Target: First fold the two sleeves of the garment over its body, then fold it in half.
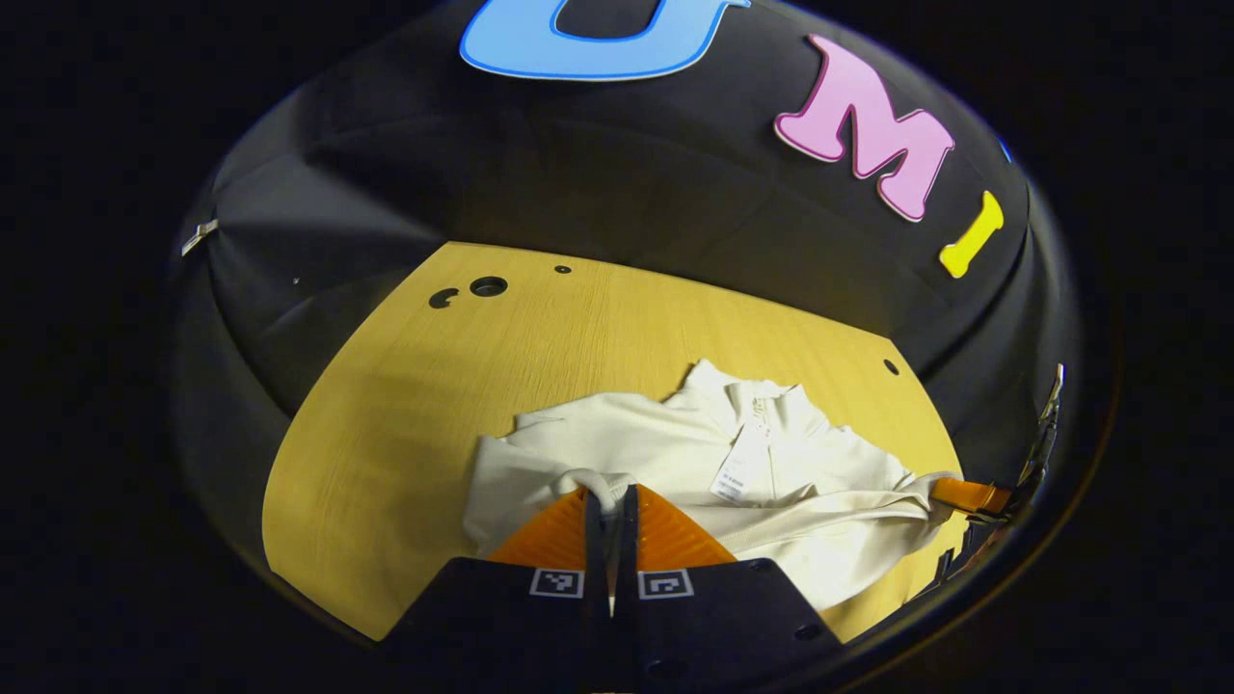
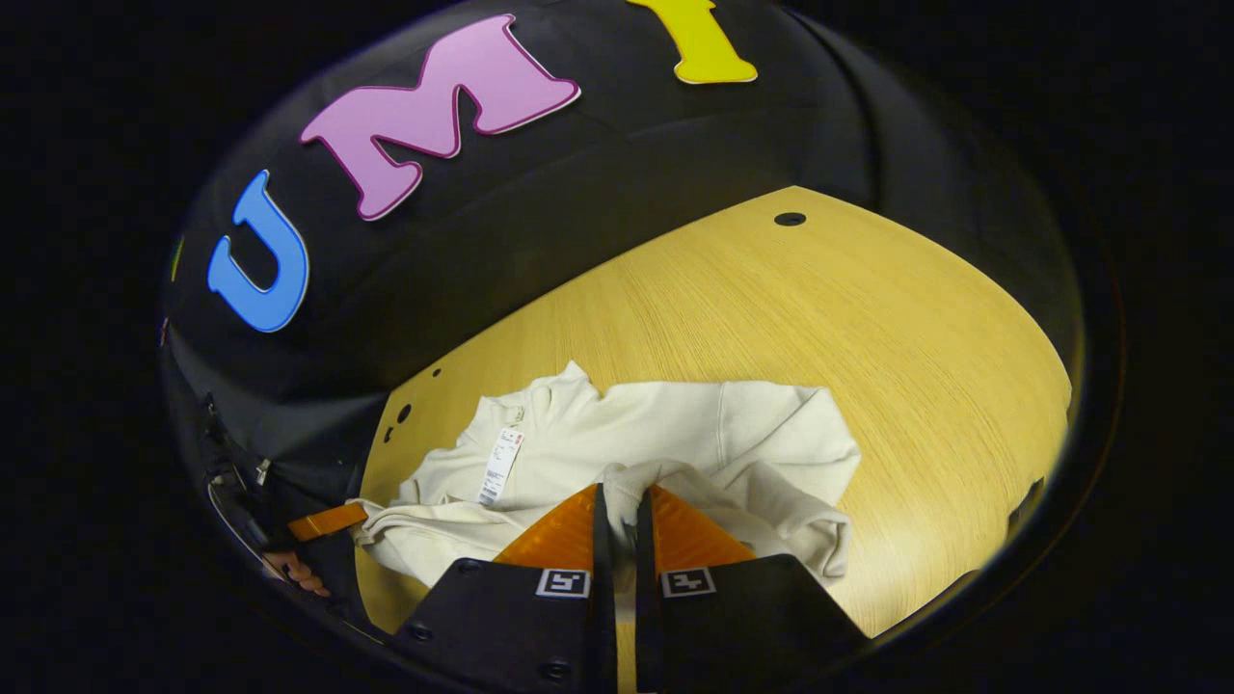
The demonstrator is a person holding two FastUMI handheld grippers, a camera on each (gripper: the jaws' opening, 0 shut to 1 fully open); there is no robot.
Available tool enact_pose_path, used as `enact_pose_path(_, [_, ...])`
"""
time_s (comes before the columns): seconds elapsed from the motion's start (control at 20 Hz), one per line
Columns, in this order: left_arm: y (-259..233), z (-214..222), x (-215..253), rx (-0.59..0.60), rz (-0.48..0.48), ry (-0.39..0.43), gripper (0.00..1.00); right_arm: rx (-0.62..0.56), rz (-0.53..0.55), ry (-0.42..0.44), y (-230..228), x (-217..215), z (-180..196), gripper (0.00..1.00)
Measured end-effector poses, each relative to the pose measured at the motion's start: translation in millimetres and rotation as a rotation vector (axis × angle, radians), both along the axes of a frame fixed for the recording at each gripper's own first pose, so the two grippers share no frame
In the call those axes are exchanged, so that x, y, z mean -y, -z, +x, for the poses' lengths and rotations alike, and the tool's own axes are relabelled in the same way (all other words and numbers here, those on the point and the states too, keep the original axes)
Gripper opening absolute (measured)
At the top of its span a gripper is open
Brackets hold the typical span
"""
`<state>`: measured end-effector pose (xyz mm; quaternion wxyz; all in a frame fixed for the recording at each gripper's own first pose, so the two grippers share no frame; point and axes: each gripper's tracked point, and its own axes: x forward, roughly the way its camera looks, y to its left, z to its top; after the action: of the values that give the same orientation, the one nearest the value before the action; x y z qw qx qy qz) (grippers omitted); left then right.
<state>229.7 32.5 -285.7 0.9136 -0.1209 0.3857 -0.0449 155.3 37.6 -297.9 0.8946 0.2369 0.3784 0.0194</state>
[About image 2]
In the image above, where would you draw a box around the black backdrop cloth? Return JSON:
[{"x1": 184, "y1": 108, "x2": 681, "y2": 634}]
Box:
[{"x1": 159, "y1": 0, "x2": 1086, "y2": 637}]

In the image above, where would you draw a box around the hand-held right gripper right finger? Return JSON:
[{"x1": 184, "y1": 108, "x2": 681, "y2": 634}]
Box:
[{"x1": 633, "y1": 485, "x2": 871, "y2": 694}]

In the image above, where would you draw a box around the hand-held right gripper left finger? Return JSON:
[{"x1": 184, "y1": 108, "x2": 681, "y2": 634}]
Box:
[{"x1": 393, "y1": 482, "x2": 618, "y2": 694}]

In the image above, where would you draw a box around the cream white sweatshirt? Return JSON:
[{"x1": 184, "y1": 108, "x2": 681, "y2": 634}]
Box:
[{"x1": 349, "y1": 361, "x2": 862, "y2": 623}]

